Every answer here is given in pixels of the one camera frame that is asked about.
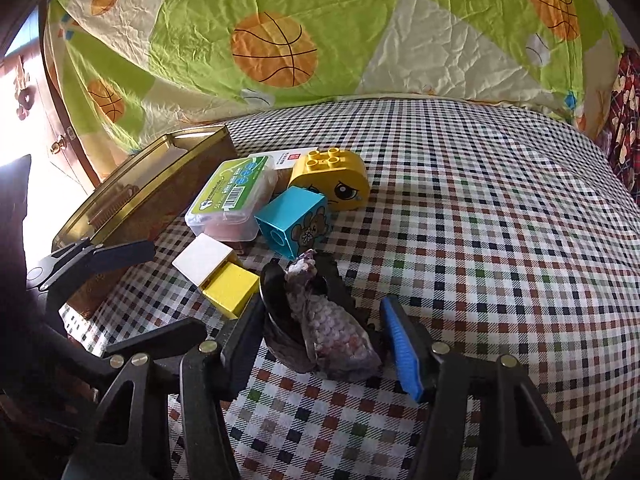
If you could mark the yellow toy brick with face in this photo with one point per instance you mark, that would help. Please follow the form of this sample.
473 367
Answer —
345 190

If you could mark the checkered bed sheet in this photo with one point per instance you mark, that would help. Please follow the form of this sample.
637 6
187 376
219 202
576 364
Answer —
475 260

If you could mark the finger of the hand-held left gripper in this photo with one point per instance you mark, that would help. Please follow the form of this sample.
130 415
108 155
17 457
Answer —
125 256
165 337

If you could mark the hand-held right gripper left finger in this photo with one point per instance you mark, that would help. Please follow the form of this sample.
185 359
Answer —
248 332

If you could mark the white paper card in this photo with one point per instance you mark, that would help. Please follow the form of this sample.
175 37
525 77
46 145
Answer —
295 156

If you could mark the gold tin box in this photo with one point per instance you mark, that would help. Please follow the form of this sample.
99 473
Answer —
150 195

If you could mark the blue toy brick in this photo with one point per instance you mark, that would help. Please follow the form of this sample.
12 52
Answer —
285 210

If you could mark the clear plastic box green label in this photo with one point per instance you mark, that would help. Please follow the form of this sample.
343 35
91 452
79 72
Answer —
225 195

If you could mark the white and yellow small box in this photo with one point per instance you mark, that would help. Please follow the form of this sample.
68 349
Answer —
205 260

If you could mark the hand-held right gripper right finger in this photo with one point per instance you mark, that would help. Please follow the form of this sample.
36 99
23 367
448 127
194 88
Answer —
402 350

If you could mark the black comb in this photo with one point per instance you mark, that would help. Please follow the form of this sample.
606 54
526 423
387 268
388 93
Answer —
330 335

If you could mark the basketball print green quilt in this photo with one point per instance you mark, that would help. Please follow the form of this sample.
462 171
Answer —
300 10

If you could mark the wooden cabinet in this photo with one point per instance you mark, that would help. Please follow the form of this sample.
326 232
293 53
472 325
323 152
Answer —
55 125

